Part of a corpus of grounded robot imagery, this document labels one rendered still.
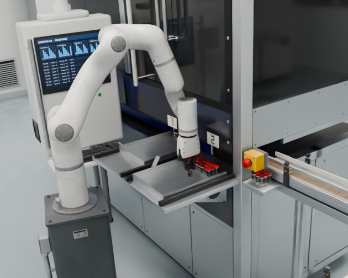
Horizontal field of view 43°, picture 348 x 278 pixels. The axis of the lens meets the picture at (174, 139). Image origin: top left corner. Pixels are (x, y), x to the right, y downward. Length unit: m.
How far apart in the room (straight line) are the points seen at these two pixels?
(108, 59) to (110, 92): 0.96
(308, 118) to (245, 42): 0.59
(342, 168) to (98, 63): 1.49
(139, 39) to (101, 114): 0.97
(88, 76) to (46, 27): 0.79
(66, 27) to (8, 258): 1.64
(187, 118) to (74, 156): 0.49
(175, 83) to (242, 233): 0.79
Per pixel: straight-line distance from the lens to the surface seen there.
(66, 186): 1.84
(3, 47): 7.09
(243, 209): 2.06
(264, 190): 1.91
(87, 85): 1.71
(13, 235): 3.50
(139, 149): 2.34
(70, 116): 1.70
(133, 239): 3.18
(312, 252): 2.65
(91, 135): 2.64
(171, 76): 1.78
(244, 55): 1.80
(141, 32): 1.74
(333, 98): 2.31
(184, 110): 1.84
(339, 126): 2.72
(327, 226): 2.66
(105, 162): 2.23
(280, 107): 2.02
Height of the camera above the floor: 1.79
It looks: 22 degrees down
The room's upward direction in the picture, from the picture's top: 3 degrees counter-clockwise
